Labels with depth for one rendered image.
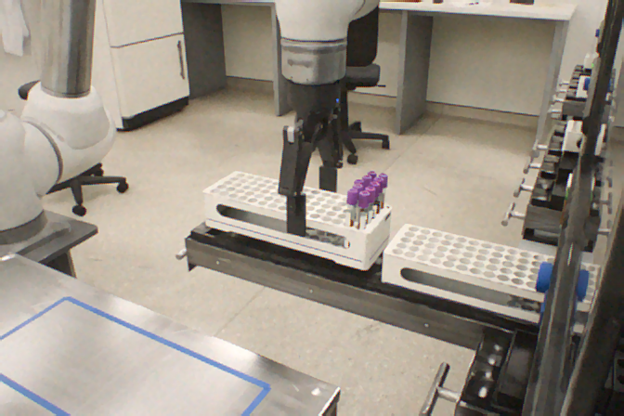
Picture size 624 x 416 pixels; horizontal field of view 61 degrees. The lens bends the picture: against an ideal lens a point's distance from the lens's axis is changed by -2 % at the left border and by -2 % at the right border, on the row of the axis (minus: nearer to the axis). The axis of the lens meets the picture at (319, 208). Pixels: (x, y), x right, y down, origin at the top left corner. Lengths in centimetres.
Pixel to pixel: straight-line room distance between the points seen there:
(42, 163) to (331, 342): 115
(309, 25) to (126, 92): 341
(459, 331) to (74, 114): 89
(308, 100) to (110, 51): 337
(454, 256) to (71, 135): 84
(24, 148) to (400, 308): 79
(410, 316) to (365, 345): 114
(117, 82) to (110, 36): 31
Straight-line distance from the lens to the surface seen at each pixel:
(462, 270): 77
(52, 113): 125
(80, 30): 120
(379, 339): 195
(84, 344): 73
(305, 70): 73
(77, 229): 127
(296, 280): 84
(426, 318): 78
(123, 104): 409
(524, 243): 111
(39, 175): 122
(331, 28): 72
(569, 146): 140
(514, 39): 425
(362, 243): 77
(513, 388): 66
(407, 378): 182
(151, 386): 65
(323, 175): 87
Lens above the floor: 126
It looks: 27 degrees down
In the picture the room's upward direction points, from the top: straight up
